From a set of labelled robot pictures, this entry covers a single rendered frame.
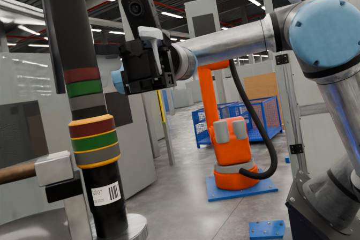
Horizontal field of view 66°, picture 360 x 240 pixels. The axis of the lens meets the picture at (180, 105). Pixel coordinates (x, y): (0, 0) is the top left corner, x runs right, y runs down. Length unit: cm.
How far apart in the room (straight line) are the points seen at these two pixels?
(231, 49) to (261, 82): 751
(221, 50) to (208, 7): 348
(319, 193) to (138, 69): 64
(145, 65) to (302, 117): 174
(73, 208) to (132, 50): 25
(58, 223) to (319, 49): 51
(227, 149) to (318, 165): 208
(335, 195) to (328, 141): 128
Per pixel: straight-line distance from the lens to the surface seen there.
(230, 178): 414
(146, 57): 43
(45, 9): 32
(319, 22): 55
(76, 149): 28
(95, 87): 28
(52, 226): 47
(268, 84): 813
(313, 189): 92
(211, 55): 71
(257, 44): 70
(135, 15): 47
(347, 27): 56
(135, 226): 31
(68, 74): 28
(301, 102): 207
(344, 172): 88
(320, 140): 213
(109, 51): 42
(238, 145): 408
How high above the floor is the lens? 157
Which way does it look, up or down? 3 degrees down
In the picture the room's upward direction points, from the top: 10 degrees counter-clockwise
